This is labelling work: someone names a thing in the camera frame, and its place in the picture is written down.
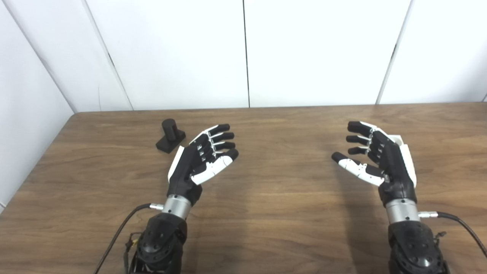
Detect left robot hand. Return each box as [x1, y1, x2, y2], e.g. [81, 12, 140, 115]
[167, 124, 239, 206]

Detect thin yellow-tipped left arm wires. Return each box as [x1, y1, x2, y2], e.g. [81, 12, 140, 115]
[124, 231, 143, 274]

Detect black peg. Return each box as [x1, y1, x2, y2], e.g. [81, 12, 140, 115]
[155, 119, 186, 154]

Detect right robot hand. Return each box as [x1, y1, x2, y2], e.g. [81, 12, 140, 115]
[331, 121, 417, 208]

